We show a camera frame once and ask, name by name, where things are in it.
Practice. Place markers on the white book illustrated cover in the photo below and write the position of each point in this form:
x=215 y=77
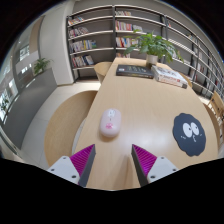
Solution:
x=168 y=74

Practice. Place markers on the white book red-lettered spine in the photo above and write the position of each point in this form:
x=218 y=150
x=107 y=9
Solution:
x=173 y=83

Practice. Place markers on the group of slatted wooden chairs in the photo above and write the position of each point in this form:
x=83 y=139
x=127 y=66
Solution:
x=218 y=106

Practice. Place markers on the black cartoon-eyed mouse pad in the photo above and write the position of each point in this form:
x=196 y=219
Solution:
x=189 y=140

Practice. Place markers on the black book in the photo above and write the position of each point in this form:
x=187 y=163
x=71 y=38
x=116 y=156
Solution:
x=133 y=71

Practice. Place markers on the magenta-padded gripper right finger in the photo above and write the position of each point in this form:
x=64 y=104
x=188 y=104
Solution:
x=156 y=168

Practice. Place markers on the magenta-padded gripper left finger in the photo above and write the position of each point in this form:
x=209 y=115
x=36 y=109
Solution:
x=66 y=168

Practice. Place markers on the grey bookshelf unit with books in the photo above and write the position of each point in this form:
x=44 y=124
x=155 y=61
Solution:
x=100 y=40

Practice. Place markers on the green potted plant white pot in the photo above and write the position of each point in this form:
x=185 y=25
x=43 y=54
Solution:
x=153 y=45

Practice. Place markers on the leafy plant by window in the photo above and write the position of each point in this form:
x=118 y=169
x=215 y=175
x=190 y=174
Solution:
x=40 y=65

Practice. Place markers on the pink computer mouse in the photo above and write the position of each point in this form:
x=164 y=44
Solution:
x=110 y=122

